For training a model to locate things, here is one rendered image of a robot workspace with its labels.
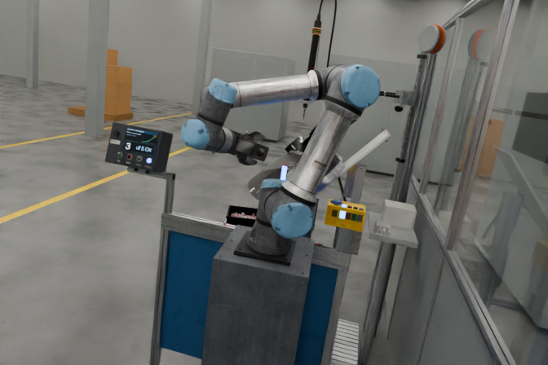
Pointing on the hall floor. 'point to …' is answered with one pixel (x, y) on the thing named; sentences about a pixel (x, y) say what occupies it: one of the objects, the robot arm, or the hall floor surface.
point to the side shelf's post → (375, 302)
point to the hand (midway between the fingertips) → (261, 150)
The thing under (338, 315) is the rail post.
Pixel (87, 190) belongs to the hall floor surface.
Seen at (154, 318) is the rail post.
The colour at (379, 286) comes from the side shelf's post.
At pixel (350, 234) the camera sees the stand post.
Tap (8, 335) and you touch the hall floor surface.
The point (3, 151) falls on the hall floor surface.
